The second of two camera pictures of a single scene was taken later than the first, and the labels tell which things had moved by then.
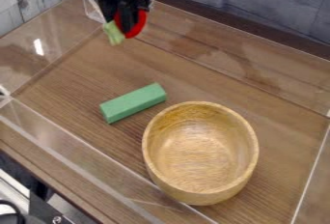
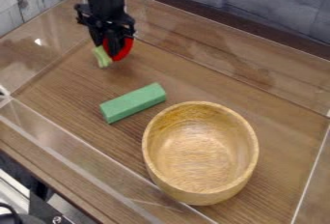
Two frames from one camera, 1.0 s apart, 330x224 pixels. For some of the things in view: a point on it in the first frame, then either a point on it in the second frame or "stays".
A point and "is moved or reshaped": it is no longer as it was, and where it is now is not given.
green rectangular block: x=132 y=101 stays
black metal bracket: x=40 y=209 stays
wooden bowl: x=200 y=150 stays
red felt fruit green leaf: x=114 y=29 is moved or reshaped
